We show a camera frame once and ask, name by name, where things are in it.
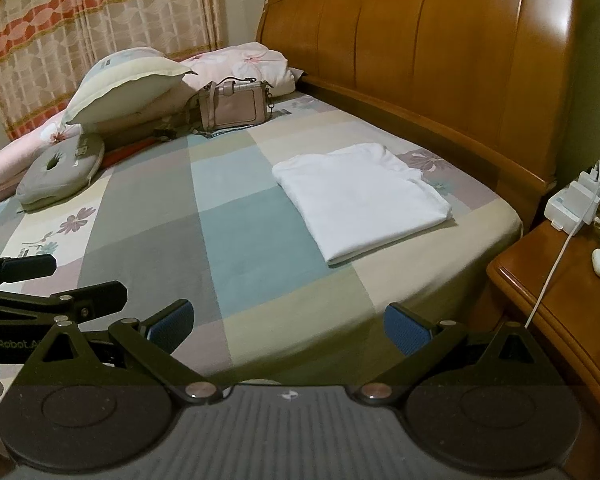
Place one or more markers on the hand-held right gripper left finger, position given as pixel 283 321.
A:
pixel 172 327

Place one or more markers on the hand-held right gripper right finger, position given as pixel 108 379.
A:
pixel 405 330

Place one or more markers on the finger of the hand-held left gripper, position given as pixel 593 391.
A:
pixel 80 297
pixel 20 267

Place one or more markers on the white printed sweatshirt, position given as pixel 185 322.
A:
pixel 360 200

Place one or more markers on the grey donut pillow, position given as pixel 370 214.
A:
pixel 60 170

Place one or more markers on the orange red cloth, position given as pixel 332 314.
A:
pixel 125 152

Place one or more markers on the wooden nightstand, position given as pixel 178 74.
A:
pixel 570 300

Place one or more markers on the dark patterned cloth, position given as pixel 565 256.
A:
pixel 165 132

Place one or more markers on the beige pillow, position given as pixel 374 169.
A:
pixel 165 105

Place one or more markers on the pale green pillow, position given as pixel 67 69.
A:
pixel 125 85

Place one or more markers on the white power strip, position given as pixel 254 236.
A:
pixel 575 200

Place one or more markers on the pink handbag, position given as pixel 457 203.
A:
pixel 235 105

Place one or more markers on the orange patterned curtain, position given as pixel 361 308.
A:
pixel 80 20

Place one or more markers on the wooden bed headboard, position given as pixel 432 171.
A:
pixel 430 60

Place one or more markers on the pink floral quilt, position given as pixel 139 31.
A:
pixel 250 62

